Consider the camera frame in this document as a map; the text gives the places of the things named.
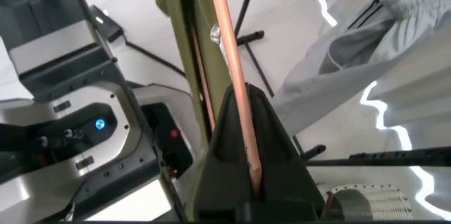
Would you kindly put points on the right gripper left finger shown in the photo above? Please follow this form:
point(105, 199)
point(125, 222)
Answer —
point(222, 181)

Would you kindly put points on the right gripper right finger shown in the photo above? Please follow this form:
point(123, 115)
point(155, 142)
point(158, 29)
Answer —
point(285, 181)

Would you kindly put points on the green garment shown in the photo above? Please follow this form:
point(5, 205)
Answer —
point(211, 62)

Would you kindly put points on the pink clothes hanger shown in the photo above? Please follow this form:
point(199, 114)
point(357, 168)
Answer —
point(232, 51)

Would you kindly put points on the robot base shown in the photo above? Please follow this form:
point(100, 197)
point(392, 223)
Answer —
point(70, 93)

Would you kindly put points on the white laundry basket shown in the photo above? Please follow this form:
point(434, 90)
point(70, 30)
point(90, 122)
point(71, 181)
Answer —
point(370, 203)

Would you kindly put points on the black clothes rack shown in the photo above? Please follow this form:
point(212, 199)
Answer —
point(387, 158)

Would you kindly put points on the white curtain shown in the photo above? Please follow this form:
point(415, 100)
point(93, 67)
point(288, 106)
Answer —
point(415, 76)

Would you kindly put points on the black power adapter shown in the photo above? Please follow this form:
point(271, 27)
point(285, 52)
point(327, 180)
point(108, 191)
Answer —
point(105, 23)

